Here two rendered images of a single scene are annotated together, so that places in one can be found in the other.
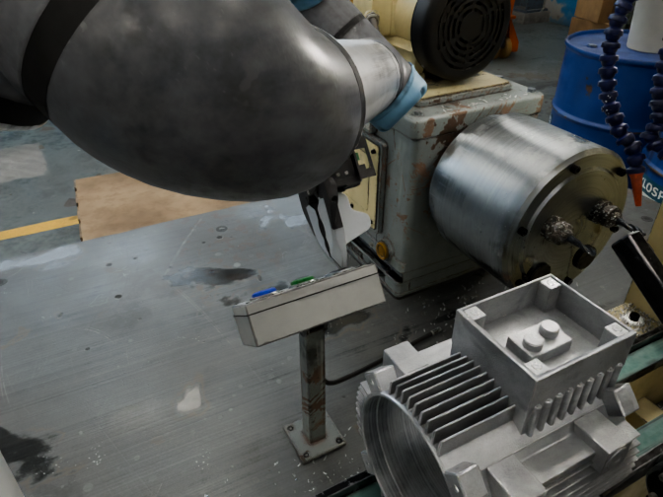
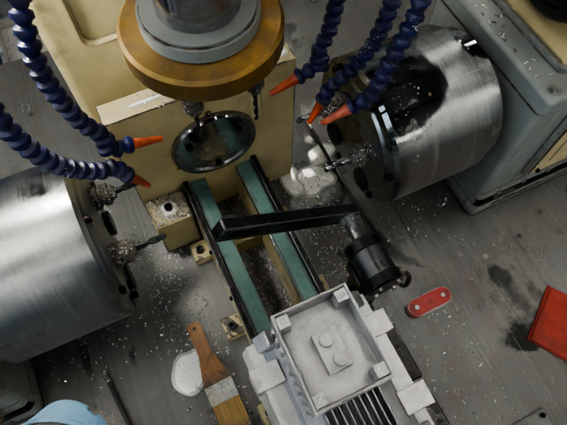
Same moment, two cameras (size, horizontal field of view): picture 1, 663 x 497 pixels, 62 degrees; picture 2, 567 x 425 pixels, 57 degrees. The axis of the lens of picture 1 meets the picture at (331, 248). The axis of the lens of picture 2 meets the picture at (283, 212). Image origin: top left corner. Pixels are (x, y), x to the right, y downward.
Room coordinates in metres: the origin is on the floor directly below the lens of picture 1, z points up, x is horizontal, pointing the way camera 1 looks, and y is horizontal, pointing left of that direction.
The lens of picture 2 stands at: (0.43, -0.07, 1.74)
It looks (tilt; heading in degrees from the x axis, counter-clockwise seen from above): 64 degrees down; 272
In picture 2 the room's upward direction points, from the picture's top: 1 degrees clockwise
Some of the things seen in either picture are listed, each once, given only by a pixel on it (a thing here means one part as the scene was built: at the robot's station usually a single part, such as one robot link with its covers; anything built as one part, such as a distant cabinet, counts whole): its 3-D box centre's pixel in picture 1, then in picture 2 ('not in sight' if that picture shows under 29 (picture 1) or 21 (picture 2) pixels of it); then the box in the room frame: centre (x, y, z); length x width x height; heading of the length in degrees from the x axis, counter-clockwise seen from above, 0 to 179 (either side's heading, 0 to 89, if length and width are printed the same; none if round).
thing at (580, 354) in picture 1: (536, 350); (328, 351); (0.38, -0.19, 1.11); 0.12 x 0.11 x 0.07; 118
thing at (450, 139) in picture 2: not in sight; (418, 108); (0.23, -0.61, 1.04); 0.41 x 0.25 x 0.25; 28
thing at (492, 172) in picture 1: (502, 189); (6, 273); (0.83, -0.29, 1.04); 0.37 x 0.25 x 0.25; 28
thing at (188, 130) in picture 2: not in sight; (215, 144); (0.56, -0.54, 1.01); 0.15 x 0.02 x 0.15; 28
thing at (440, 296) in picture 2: not in sight; (429, 302); (0.17, -0.35, 0.81); 0.09 x 0.03 x 0.02; 29
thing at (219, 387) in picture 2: not in sight; (214, 375); (0.55, -0.20, 0.80); 0.21 x 0.05 x 0.01; 120
